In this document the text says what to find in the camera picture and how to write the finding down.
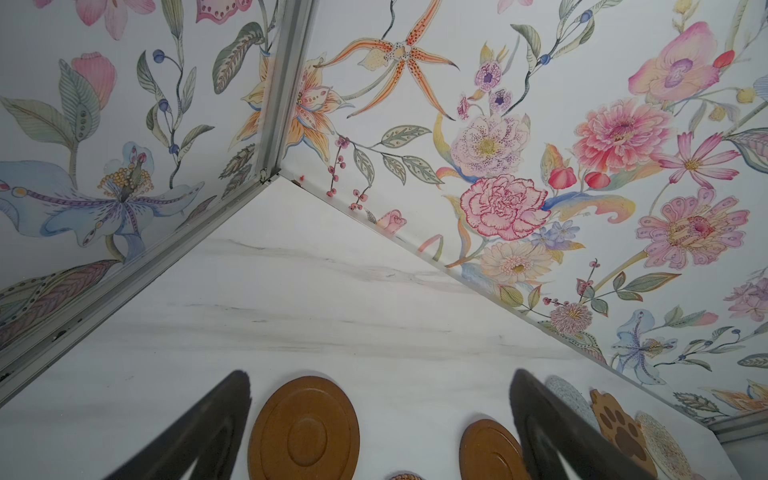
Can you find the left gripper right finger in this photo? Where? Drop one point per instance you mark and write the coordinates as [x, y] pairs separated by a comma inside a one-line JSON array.
[[555, 438]]

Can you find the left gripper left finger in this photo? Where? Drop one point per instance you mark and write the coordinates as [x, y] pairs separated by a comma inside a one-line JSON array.
[[201, 444]]

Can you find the grey round coaster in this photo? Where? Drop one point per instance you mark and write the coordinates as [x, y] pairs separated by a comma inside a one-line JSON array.
[[569, 395]]

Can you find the dark brown round coaster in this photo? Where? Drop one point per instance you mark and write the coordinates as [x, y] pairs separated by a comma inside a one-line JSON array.
[[488, 451]]

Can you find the brown paw coaster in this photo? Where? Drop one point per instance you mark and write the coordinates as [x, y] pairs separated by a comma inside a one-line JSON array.
[[618, 427]]

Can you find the patterned round white coaster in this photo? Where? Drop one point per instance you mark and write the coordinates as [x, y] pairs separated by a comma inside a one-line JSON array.
[[664, 449]]

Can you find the brown wooden round coaster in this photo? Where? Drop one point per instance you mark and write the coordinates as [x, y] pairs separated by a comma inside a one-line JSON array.
[[307, 429]]

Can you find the woven rattan round coaster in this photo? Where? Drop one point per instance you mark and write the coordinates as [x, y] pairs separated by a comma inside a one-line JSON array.
[[405, 476]]

